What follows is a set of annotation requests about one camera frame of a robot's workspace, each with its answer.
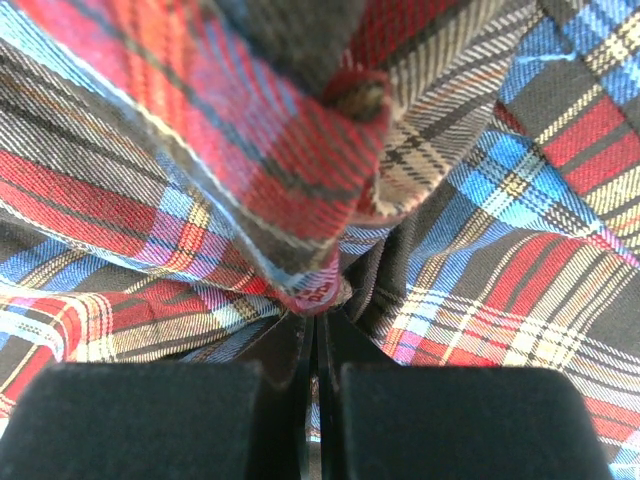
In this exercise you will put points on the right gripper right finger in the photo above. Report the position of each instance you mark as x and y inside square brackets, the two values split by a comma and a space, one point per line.
[382, 420]

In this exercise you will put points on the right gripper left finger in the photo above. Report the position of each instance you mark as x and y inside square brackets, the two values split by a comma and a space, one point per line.
[241, 419]

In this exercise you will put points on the red plaid long sleeve shirt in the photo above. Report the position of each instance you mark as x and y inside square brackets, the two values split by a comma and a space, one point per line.
[468, 170]

